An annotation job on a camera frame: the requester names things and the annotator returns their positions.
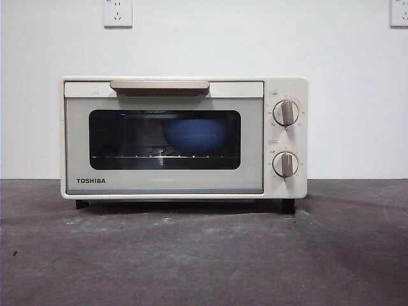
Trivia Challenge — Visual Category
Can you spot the cream Toshiba toaster oven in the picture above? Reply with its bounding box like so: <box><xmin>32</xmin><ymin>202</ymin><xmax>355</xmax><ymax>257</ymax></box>
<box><xmin>60</xmin><ymin>75</ymin><xmax>310</xmax><ymax>214</ymax></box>

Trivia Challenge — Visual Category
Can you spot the metal wire oven rack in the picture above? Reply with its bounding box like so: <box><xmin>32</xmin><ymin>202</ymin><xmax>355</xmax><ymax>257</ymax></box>
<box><xmin>89</xmin><ymin>154</ymin><xmax>240</xmax><ymax>159</ymax></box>

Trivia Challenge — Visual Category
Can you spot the white wall socket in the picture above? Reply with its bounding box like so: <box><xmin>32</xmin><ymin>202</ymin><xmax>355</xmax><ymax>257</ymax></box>
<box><xmin>102</xmin><ymin>0</ymin><xmax>133</xmax><ymax>29</ymax></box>
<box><xmin>390</xmin><ymin>0</ymin><xmax>408</xmax><ymax>29</ymax></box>

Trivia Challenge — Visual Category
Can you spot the blue ribbed bowl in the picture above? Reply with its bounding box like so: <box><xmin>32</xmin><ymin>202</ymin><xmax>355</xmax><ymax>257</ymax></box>
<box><xmin>163</xmin><ymin>118</ymin><xmax>230</xmax><ymax>154</ymax></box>

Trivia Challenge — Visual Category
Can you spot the beige timer knob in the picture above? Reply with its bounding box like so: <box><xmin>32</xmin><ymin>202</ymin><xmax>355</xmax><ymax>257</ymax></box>
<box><xmin>273</xmin><ymin>150</ymin><xmax>300</xmax><ymax>178</ymax></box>

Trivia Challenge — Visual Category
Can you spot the glass oven door with handle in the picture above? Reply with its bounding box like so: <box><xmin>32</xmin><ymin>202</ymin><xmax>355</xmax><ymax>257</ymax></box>
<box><xmin>64</xmin><ymin>80</ymin><xmax>265</xmax><ymax>196</ymax></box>

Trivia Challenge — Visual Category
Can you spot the beige temperature knob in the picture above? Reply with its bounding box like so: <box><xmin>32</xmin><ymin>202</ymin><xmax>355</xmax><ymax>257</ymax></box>
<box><xmin>273</xmin><ymin>99</ymin><xmax>301</xmax><ymax>127</ymax></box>

